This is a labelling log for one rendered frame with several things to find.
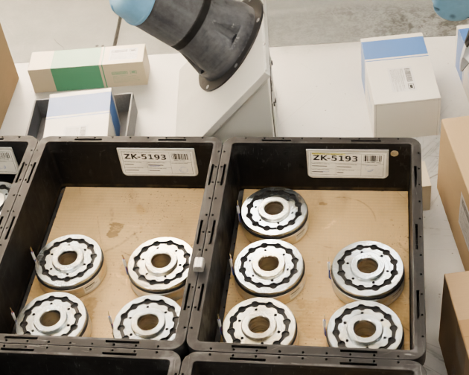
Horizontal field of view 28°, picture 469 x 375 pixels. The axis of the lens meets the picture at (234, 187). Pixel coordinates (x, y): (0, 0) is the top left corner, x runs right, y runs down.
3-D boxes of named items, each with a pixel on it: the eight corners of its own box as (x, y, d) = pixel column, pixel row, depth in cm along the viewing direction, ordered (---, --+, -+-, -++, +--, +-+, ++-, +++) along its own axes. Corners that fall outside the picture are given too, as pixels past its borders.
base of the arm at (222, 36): (208, 44, 177) (164, 18, 173) (256, -9, 168) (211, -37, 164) (204, 97, 167) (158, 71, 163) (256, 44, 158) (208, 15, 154)
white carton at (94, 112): (60, 129, 186) (50, 94, 179) (120, 123, 185) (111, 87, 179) (50, 201, 172) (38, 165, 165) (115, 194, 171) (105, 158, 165)
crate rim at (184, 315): (44, 146, 152) (40, 135, 150) (225, 147, 147) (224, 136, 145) (-35, 351, 124) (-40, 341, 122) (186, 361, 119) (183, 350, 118)
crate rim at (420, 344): (225, 147, 147) (224, 136, 145) (420, 148, 142) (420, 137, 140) (186, 361, 119) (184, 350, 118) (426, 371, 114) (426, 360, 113)
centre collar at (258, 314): (243, 311, 129) (243, 309, 129) (278, 313, 129) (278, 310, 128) (238, 341, 126) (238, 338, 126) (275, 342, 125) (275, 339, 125)
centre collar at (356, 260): (350, 254, 135) (349, 251, 134) (384, 254, 134) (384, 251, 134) (350, 281, 131) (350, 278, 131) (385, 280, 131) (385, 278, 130)
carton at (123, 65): (34, 93, 195) (27, 70, 191) (39, 74, 200) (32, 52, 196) (147, 84, 193) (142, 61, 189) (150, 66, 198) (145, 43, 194)
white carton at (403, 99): (360, 74, 188) (359, 38, 182) (420, 68, 188) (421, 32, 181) (374, 140, 174) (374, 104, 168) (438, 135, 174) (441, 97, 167)
